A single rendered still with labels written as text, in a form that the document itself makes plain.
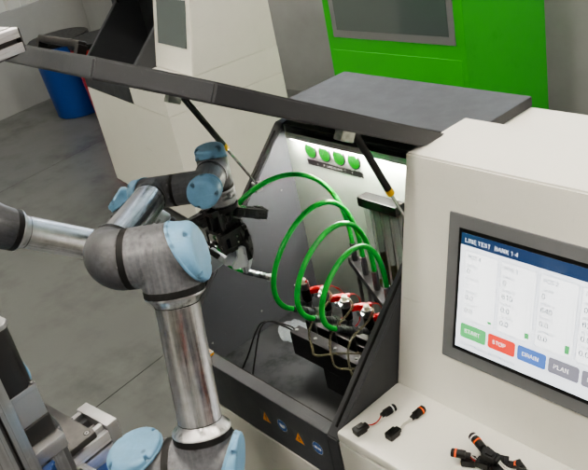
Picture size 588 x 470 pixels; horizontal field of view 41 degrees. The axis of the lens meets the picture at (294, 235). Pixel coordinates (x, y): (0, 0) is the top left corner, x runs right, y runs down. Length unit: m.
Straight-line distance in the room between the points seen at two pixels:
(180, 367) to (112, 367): 2.67
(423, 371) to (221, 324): 0.75
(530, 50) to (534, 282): 3.49
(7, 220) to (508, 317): 1.10
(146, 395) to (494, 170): 2.55
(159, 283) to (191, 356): 0.15
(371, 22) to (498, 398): 3.36
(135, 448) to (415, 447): 0.64
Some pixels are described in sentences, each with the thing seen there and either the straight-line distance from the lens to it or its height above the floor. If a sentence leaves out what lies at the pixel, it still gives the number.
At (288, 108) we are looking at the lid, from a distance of 1.53.
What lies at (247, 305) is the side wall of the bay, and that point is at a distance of 2.51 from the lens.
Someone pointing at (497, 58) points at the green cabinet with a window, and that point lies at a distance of 4.78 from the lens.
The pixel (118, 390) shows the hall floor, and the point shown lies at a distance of 4.00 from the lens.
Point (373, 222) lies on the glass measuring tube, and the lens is 2.29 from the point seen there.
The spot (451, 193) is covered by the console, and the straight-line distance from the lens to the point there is 1.76.
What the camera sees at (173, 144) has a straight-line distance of 4.97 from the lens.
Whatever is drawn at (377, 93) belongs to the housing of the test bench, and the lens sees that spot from 2.38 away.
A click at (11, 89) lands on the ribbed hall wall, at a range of 9.02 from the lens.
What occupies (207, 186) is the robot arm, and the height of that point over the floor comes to 1.58.
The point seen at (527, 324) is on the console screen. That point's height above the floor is 1.26.
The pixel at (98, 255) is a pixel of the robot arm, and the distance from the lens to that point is 1.48.
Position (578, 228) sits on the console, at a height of 1.48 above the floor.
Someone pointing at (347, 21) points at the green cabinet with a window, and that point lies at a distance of 5.02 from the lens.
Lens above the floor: 2.28
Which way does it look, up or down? 28 degrees down
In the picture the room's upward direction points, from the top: 12 degrees counter-clockwise
